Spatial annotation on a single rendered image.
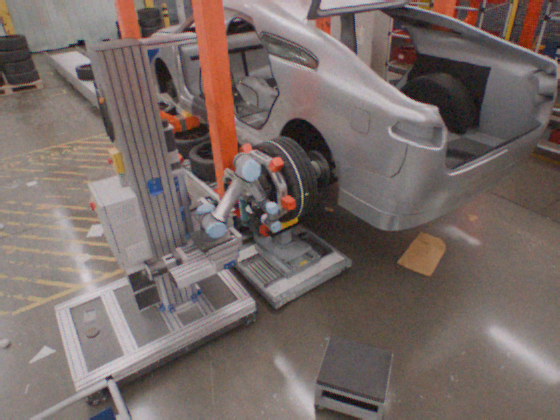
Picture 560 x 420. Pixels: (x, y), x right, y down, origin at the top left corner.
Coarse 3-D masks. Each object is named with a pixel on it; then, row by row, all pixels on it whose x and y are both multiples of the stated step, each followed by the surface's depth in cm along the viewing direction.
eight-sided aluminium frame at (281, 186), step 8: (256, 152) 305; (264, 160) 291; (272, 176) 290; (280, 176) 291; (280, 184) 289; (280, 192) 289; (256, 200) 336; (280, 200) 293; (280, 208) 297; (280, 216) 310
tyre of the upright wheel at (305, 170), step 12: (264, 144) 302; (288, 144) 301; (276, 156) 292; (300, 156) 296; (288, 168) 288; (300, 168) 293; (312, 168) 297; (288, 180) 290; (300, 180) 292; (312, 180) 298; (300, 192) 294; (312, 192) 301; (300, 204) 299; (312, 204) 310; (288, 216) 308; (300, 216) 319
